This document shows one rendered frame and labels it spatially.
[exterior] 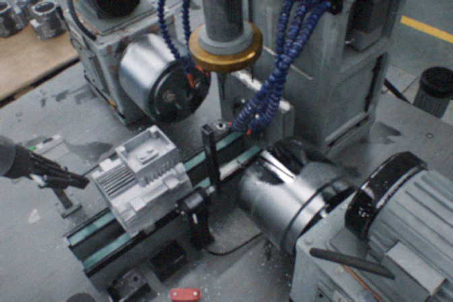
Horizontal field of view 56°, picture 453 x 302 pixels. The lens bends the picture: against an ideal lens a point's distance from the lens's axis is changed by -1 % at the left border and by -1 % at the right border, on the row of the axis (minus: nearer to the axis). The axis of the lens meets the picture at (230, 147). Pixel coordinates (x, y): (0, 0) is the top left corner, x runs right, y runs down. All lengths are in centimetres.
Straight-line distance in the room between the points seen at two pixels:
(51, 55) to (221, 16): 243
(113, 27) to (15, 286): 83
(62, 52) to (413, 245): 287
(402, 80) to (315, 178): 149
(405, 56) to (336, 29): 224
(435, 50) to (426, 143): 184
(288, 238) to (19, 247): 85
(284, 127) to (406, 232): 52
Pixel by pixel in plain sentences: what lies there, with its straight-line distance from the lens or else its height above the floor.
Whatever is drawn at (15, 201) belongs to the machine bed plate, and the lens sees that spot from 159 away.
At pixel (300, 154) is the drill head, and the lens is 102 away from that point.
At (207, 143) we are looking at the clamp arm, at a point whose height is 121.
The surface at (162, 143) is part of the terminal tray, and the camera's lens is 113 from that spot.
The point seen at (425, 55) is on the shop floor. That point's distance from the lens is 333.
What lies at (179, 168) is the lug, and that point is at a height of 109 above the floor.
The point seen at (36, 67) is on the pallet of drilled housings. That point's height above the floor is 15.
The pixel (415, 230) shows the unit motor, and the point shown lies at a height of 133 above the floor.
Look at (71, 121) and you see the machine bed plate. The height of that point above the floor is 80.
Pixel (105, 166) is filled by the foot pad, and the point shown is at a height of 107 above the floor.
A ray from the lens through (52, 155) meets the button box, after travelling 129.
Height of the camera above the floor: 196
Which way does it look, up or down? 50 degrees down
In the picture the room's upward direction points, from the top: 6 degrees counter-clockwise
